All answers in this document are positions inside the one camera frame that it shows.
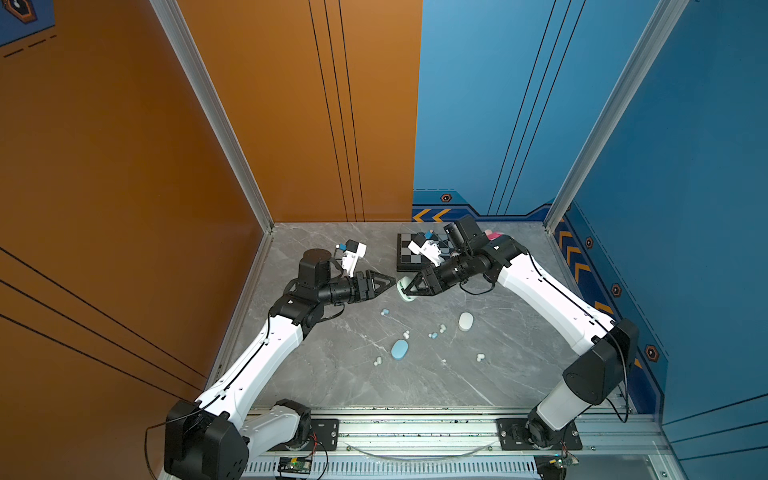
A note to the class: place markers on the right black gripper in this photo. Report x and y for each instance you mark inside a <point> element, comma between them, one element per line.
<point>435,285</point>

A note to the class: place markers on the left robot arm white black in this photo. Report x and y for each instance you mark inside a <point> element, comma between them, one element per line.
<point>211,437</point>

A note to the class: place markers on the green circuit board left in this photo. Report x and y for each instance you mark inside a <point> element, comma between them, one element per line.
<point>294,467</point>

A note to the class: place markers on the white earbud case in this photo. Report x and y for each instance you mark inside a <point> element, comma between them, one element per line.
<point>465,321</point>

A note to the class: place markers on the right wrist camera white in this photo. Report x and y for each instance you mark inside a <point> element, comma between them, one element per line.
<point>426,245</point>

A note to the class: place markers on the right aluminium corner post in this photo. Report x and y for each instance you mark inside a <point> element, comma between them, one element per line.
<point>653,38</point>

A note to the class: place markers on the pink plush doll head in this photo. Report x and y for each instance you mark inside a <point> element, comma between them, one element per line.
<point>492,235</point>

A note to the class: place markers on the aluminium corner post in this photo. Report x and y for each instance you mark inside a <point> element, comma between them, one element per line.
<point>653,38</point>
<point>175,27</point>

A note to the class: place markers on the circuit board right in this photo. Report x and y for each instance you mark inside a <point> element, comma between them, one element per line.
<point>564,461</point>

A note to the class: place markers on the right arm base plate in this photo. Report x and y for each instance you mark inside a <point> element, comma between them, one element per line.
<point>516,433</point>

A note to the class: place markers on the black white chessboard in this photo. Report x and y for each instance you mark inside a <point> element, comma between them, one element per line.
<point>407,262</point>

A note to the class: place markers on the left aluminium corner post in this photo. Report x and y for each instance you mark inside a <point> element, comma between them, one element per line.
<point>175,27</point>

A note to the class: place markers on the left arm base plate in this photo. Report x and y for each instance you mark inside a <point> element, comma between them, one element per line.
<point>325,430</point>

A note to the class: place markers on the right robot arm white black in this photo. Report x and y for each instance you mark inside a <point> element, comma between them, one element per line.
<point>605,349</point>

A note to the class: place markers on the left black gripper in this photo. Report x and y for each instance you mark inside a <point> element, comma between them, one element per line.
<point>364,290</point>

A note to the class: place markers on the light blue earbud case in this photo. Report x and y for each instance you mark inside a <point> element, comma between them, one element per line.
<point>399,349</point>

